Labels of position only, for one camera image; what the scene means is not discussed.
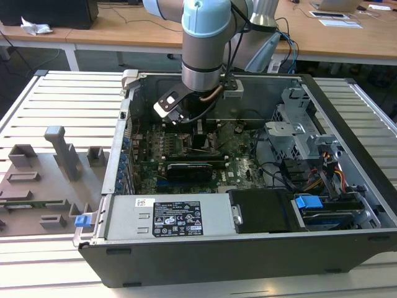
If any silver power supply unit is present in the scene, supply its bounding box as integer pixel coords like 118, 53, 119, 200
104, 194, 239, 242

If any black PC case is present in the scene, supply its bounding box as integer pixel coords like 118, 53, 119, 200
71, 70, 397, 289

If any metal drive cage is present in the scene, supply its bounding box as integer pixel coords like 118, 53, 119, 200
265, 88, 342, 162

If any hard disk in blue carrier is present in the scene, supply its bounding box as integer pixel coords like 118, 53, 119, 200
294, 194, 367, 232

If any green motherboard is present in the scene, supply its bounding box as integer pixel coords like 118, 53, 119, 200
128, 119, 270, 195

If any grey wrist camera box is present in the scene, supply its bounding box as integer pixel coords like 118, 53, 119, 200
223, 79, 244, 100

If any crumpled white paper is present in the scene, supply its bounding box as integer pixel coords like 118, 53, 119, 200
20, 16, 53, 35

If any metal locking lever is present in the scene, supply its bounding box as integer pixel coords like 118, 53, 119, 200
185, 147, 221, 154

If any orange yellow wire bundle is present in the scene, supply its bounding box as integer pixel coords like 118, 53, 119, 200
322, 150, 347, 190

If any black graphics card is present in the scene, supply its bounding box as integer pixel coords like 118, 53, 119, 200
166, 161, 214, 187

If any blue cable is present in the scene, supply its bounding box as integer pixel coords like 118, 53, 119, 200
279, 30, 301, 75

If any black plastic shroud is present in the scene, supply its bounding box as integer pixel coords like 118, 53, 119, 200
229, 188, 308, 234

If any wooden desk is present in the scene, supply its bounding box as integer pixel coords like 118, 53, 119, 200
0, 0, 397, 72

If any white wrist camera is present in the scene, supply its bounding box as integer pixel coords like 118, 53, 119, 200
153, 83, 187, 125

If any green RAM stick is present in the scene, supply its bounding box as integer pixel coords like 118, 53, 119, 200
0, 200, 66, 208

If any white paper sheet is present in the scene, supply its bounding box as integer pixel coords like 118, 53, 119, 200
319, 19, 363, 29

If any grey parts rack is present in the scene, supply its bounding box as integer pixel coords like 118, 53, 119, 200
0, 125, 108, 237

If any CPU socket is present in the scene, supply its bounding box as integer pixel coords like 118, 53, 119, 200
181, 132, 223, 156

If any white framed tablet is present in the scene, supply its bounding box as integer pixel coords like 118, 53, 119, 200
309, 11, 351, 20

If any blue case latch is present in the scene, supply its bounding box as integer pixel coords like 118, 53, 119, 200
75, 215, 94, 229

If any black monitor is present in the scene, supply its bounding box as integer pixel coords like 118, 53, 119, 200
0, 0, 99, 30

